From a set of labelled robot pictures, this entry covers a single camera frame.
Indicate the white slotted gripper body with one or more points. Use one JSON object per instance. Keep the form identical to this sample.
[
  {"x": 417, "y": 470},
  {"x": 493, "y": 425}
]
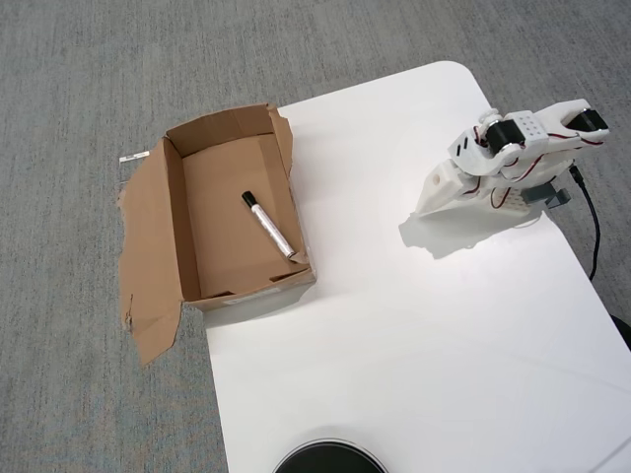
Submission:
[{"x": 440, "y": 193}]

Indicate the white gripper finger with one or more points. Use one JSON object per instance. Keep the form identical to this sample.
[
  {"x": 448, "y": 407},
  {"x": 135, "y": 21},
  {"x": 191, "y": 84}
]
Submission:
[
  {"x": 468, "y": 198},
  {"x": 439, "y": 189}
]

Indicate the white marker pen black cap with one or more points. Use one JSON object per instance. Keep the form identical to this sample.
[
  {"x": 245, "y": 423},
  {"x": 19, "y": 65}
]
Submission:
[{"x": 268, "y": 227}]

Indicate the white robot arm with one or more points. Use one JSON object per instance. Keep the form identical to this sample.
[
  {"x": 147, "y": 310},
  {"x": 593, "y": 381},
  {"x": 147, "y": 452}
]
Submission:
[{"x": 542, "y": 125}]

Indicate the open brown cardboard box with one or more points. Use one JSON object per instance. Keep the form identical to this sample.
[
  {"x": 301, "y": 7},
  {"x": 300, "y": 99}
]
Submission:
[{"x": 222, "y": 197}]

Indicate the black round object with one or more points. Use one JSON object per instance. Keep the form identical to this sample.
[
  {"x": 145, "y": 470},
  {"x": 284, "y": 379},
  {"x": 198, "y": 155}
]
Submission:
[{"x": 328, "y": 458}]

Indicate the white paper strip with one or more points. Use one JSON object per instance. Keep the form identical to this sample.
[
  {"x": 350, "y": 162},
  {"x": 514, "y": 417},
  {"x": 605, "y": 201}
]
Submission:
[{"x": 135, "y": 156}]

